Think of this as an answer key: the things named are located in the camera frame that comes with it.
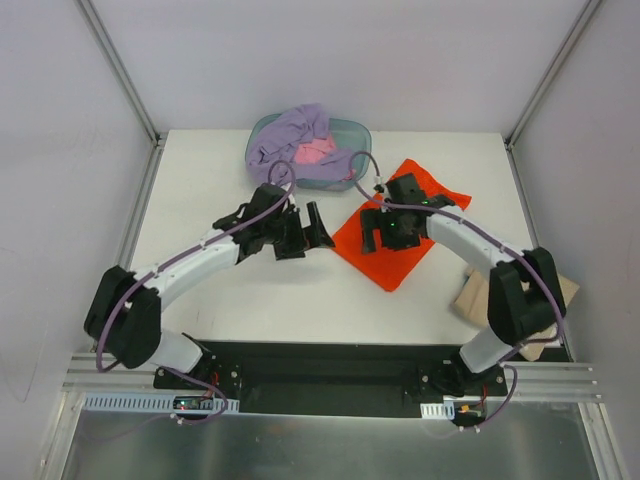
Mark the pink t shirt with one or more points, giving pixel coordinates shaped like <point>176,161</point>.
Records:
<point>323,160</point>

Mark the orange t shirt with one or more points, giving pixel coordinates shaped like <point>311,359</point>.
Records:
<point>387,268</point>

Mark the brown cardboard sheet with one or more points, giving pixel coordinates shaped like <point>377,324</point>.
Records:
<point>472,305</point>

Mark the left aluminium frame post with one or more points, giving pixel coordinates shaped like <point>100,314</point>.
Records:
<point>107,47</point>

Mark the slotted cable duct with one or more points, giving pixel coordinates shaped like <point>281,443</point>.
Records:
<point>438,411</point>
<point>157,403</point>

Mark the right aluminium frame post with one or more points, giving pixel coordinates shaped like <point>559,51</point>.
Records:
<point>569,43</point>

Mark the left slotted cable duct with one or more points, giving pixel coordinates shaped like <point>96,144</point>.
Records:
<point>157,403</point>

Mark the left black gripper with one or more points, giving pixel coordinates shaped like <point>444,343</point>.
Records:
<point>293,234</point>

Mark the lilac t shirt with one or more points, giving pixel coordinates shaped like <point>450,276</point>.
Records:
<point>270,154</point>

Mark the front aluminium rail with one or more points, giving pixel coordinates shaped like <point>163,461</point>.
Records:
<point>567,382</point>

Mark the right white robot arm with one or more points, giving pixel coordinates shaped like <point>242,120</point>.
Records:
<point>524,296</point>

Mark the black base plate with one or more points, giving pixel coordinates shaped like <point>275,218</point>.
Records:
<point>344,380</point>

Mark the aluminium frame post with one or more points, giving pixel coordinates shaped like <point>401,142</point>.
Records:
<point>569,43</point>
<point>107,47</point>

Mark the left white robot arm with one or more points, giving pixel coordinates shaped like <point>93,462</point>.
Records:
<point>125,316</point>

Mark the right slotted cable duct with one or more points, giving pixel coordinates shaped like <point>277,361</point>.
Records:
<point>438,411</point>

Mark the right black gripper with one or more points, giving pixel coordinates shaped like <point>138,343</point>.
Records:
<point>378,228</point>

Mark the teal plastic basket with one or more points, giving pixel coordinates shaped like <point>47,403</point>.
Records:
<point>347,134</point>

